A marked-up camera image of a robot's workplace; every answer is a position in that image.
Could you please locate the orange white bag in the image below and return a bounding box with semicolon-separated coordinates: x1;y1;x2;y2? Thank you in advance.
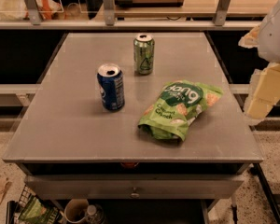
0;0;63;21

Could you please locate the grey table drawer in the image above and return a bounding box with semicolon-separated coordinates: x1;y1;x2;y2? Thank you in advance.
25;175;244;200

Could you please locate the black wire basket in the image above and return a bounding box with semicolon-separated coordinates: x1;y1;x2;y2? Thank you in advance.
5;186;66;224

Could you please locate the brown paper cup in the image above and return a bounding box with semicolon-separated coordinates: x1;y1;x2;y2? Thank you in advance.
64;199;89;224

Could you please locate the blue pepsi can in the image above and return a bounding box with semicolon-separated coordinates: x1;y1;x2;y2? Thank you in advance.
97;63;125;111

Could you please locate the green snack bag in basket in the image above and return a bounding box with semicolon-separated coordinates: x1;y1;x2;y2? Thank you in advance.
19;196;62;224

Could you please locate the clear plastic bottle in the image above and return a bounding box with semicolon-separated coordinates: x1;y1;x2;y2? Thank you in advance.
85;204;105;224

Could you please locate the green soda can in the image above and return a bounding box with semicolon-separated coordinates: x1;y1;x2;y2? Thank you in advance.
133;34;155;75

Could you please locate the green chip bag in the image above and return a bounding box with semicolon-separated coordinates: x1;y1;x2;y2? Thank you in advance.
138;80;223;141

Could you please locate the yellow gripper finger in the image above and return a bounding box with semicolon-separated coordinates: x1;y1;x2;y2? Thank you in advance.
238;26;259;49
244;63;280;119

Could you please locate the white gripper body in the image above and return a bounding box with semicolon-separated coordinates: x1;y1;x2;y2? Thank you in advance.
258;0;280;63

